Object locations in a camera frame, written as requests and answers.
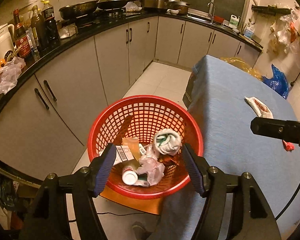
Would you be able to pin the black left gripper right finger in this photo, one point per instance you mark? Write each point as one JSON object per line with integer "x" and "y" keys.
{"x": 251, "y": 216}

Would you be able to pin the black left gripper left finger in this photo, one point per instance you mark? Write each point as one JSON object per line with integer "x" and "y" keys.
{"x": 48, "y": 216}

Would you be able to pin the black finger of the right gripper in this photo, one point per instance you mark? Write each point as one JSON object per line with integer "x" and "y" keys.
{"x": 288, "y": 130}

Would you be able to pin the blue white carton box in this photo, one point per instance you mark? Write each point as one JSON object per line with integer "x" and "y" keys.
{"x": 121, "y": 154}

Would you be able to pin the white sock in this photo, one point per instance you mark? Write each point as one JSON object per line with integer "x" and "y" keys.
{"x": 167, "y": 142}

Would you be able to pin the orange cardboard box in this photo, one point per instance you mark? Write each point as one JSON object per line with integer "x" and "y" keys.
{"x": 133, "y": 144}

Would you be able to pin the teal white tissue pack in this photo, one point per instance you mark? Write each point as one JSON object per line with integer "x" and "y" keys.
{"x": 142, "y": 181}

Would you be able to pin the grey kitchen cabinets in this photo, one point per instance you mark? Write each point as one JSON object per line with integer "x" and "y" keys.
{"x": 46, "y": 118}

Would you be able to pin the steel kitchen faucet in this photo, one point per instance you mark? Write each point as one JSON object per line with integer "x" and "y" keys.
{"x": 211, "y": 11}

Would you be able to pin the red crumpled snack bag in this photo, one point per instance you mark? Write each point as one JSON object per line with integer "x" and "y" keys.
{"x": 288, "y": 146}

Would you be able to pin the white red plastic wrapper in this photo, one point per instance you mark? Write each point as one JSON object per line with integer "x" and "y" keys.
{"x": 261, "y": 110}

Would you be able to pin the blue plastic bag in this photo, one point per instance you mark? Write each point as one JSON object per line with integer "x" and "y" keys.
{"x": 278, "y": 82}

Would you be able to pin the blue table cloth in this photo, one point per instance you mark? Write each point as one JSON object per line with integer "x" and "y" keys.
{"x": 218, "y": 106}

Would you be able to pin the yellow plastic bag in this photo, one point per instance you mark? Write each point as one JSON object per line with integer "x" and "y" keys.
{"x": 242, "y": 65}

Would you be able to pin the white plastic bottle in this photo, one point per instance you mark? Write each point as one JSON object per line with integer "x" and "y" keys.
{"x": 129, "y": 176}

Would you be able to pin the hanging white plastic bag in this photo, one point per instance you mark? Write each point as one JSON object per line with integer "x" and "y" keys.
{"x": 285, "y": 33}

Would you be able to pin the green white detergent jug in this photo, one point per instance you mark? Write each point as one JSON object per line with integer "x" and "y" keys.
{"x": 234, "y": 22}

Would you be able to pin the red plastic mesh basket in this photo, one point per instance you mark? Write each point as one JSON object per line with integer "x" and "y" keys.
{"x": 141, "y": 116}

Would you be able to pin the clear plastic bag on counter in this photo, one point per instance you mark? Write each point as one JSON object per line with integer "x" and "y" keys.
{"x": 9, "y": 74}

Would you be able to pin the dark cooking pot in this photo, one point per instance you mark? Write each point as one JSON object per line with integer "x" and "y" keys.
{"x": 181, "y": 6}

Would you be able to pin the dark sauce bottle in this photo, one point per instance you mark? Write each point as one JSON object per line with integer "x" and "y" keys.
{"x": 48, "y": 15}

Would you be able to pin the white electric kettle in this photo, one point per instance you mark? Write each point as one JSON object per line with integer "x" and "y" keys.
{"x": 6, "y": 43}

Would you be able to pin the black wok with handle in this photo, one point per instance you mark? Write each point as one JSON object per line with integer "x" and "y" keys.
{"x": 77, "y": 10}

